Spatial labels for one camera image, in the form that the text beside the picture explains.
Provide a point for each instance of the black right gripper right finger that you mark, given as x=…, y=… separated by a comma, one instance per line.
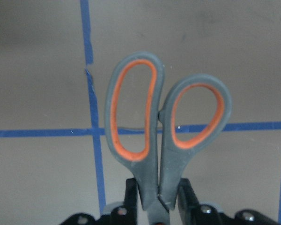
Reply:
x=187, y=198

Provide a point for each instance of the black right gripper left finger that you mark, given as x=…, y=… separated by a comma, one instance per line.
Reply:
x=131, y=194

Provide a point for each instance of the grey orange handled scissors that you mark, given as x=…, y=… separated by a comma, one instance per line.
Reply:
x=159, y=166

